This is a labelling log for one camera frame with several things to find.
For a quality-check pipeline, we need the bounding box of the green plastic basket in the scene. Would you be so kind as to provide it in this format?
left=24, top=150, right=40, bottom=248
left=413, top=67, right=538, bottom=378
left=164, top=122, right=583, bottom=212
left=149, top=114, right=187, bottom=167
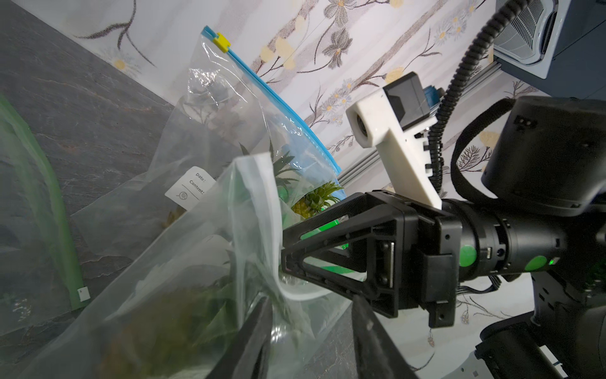
left=300, top=216, right=358, bottom=276

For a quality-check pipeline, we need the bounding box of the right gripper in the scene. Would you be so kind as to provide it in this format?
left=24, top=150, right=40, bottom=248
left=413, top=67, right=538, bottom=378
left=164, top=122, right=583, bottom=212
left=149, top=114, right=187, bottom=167
left=281, top=190, right=462, bottom=328

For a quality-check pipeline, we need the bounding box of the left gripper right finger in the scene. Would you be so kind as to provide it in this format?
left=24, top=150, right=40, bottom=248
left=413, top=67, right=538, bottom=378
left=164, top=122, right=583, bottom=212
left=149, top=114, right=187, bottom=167
left=351, top=295, right=418, bottom=378

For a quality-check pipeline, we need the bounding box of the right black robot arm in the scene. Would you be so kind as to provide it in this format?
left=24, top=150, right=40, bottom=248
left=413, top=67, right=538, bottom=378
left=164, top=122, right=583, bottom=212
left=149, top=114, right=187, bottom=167
left=281, top=1, right=605, bottom=378

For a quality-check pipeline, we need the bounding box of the blue zip bag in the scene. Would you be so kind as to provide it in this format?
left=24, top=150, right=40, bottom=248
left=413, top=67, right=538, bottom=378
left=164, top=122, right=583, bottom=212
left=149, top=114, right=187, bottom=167
left=75, top=28, right=339, bottom=260

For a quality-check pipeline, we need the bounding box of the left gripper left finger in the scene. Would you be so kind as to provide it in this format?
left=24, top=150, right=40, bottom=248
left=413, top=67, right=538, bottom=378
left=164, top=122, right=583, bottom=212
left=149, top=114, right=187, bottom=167
left=206, top=297, right=273, bottom=379

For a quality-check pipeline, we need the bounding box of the grey device with vent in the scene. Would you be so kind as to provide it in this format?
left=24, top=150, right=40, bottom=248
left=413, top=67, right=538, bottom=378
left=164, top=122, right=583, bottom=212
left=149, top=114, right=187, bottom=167
left=494, top=1, right=605, bottom=100

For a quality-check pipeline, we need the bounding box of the green zip bag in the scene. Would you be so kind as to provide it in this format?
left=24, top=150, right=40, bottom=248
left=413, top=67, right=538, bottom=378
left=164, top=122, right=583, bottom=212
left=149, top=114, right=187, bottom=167
left=1, top=98, right=91, bottom=335

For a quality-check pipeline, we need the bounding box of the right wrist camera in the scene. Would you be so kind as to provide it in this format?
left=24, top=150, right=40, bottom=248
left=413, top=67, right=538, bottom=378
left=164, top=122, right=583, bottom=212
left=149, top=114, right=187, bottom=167
left=346, top=72, right=442, bottom=209

